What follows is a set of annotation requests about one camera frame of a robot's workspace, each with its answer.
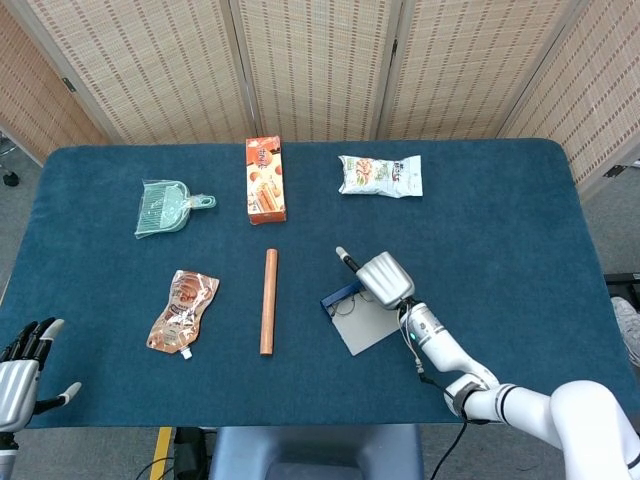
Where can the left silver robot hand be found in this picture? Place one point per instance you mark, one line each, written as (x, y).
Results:
(17, 390)

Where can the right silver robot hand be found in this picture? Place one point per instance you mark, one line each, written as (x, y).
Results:
(387, 277)

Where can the black eyeglasses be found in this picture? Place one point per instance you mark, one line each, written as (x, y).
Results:
(344, 309)

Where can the grey and blue box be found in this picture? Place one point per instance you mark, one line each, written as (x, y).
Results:
(365, 332)

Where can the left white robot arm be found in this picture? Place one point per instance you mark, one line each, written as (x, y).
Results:
(6, 455)

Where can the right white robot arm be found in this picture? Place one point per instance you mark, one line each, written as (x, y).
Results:
(590, 410)

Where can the white snack bag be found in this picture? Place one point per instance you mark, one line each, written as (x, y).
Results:
(380, 175)

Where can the wooden rolling pin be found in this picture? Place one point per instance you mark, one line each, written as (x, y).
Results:
(269, 300)

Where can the blue table cloth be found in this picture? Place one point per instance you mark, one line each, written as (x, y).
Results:
(500, 225)

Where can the orange snack box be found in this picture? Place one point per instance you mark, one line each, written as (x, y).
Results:
(265, 185)

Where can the yellow floor tape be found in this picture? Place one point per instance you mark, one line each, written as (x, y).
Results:
(161, 452)

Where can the brown spout drink pouch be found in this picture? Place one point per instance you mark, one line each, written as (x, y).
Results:
(180, 315)

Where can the grey-blue robot body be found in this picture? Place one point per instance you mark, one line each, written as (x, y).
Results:
(315, 450)

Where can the black chair base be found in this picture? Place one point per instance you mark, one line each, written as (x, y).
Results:
(10, 177)

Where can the bamboo folding screen panel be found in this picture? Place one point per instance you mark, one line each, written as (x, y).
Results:
(320, 65)
(600, 90)
(465, 65)
(150, 65)
(30, 100)

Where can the mint green plastic dustpan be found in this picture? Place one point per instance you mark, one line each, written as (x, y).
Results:
(160, 210)

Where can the white shoe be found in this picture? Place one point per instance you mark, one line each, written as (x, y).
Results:
(627, 315)

